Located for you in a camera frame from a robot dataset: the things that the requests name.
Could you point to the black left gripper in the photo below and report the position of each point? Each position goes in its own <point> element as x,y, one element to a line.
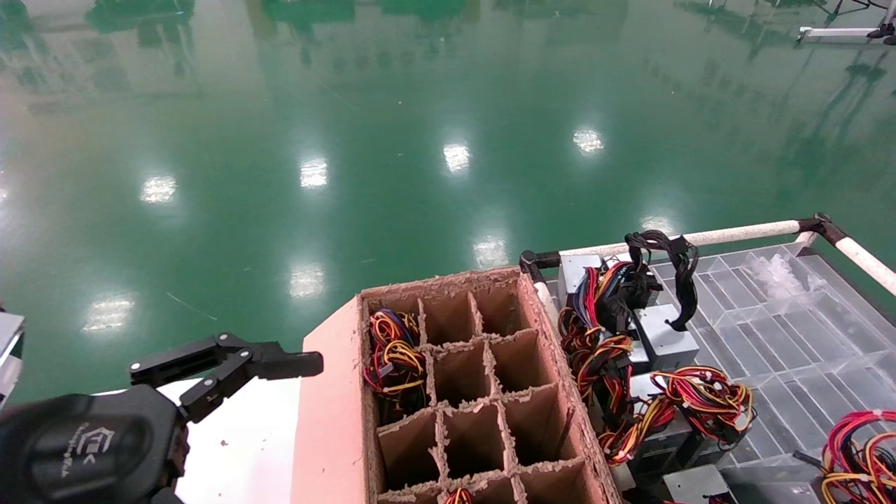
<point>84,448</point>

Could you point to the light grey power supply unit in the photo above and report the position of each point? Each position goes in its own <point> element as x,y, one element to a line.
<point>665,336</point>

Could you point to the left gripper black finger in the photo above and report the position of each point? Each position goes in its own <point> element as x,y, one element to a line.
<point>280,362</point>

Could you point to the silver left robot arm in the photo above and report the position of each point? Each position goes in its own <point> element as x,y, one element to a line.
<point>8,336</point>

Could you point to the black tube joint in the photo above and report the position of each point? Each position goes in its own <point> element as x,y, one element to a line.
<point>820,225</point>
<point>535,260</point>

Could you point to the short white tube stub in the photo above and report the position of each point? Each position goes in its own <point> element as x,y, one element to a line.
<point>806,239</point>

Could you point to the pink cardboard box with dividers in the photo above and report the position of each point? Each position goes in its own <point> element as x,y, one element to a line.
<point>329,420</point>

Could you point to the white metal base bar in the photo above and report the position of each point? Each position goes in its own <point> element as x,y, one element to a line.
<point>833,33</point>

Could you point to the black caster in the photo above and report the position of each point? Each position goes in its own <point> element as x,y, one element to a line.
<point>883,31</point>

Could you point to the crumpled clear plastic film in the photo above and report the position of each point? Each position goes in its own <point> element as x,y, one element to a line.
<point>784,276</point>

